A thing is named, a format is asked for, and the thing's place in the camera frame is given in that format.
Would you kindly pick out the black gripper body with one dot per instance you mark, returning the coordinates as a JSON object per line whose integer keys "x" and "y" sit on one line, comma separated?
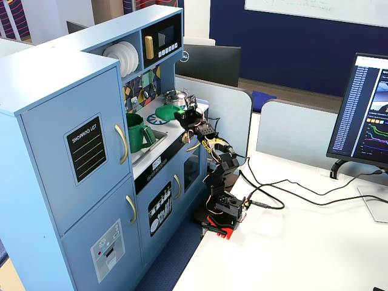
{"x": 185, "y": 116}

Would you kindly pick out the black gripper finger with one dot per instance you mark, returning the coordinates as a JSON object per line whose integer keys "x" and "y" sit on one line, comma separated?
{"x": 185, "y": 122}
{"x": 191, "y": 103}

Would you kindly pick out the green plastic plate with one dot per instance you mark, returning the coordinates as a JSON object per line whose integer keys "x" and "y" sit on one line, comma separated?
{"x": 165, "y": 112}

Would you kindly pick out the red robot base clamp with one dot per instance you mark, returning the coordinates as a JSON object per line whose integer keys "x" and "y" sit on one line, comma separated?
{"x": 222, "y": 227}

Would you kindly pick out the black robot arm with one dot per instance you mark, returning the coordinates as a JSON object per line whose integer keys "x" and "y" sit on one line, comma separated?
{"x": 225, "y": 163}

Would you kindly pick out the steel pot lid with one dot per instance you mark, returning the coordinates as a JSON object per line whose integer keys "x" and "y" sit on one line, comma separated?
{"x": 175, "y": 93}

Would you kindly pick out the gold stove knob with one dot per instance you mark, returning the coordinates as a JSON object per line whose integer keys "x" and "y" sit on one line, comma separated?
{"x": 184, "y": 139}

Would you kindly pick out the steel toy pot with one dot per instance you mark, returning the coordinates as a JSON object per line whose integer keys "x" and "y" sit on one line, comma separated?
{"x": 174, "y": 101}

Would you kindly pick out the grey toy sink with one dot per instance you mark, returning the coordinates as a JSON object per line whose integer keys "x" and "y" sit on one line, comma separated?
{"x": 158, "y": 138}

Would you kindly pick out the blue oven door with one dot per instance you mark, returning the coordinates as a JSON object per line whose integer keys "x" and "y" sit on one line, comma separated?
{"x": 201, "y": 151}

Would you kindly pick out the grey desk partition panel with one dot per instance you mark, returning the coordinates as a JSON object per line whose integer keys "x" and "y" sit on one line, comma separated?
{"x": 291, "y": 130}
{"x": 230, "y": 121}

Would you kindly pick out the black Dell monitor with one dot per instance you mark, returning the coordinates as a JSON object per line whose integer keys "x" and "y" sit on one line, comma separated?
{"x": 212, "y": 63}

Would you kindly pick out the steel toy ladle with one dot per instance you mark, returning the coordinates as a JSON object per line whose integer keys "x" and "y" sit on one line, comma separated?
{"x": 146, "y": 94}

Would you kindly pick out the green plastic jug container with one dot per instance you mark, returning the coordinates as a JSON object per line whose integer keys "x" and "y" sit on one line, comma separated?
{"x": 135, "y": 136}

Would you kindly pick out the steel slotted spatula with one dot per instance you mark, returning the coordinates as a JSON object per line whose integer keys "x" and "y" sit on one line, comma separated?
{"x": 134, "y": 103}

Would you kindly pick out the white toy plate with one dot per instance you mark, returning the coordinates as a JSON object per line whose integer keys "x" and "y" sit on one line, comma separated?
{"x": 116, "y": 56}
{"x": 137, "y": 59}
{"x": 132, "y": 57}

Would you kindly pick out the blue office chair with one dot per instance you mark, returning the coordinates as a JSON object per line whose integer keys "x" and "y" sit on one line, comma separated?
{"x": 262, "y": 98}

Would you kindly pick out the black toy microwave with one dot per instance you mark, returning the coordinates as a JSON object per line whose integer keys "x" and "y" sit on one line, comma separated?
{"x": 174, "y": 21}

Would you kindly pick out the black base board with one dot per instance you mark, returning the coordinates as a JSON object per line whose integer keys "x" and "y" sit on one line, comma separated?
{"x": 198, "y": 215}

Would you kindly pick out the blue dishwasher door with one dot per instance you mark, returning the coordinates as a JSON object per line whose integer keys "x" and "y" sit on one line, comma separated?
{"x": 142, "y": 206}

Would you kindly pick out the black monitor back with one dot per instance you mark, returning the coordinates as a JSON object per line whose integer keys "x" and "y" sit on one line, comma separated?
{"x": 74, "y": 27}

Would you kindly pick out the fridge door with shopping list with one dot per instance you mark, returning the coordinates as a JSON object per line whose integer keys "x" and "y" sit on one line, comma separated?
{"x": 45, "y": 127}

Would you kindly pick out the blue wooden toy kitchen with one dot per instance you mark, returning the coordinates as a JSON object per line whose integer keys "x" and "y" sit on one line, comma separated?
{"x": 60, "y": 51}

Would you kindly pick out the white whiteboard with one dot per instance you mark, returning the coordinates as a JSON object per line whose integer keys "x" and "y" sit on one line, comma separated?
{"x": 303, "y": 7}

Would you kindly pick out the black monitor stand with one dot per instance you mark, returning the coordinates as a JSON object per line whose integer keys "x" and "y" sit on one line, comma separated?
{"x": 336, "y": 168}

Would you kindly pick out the fridge door with ice dispenser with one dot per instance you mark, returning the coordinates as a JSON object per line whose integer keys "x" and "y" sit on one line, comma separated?
{"x": 82, "y": 236}

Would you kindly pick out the black monitor with graphs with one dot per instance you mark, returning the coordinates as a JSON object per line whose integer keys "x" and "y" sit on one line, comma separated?
{"x": 357, "y": 106}

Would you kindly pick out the clear acrylic plate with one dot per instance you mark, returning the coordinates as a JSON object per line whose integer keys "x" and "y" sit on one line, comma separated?
{"x": 374, "y": 206}

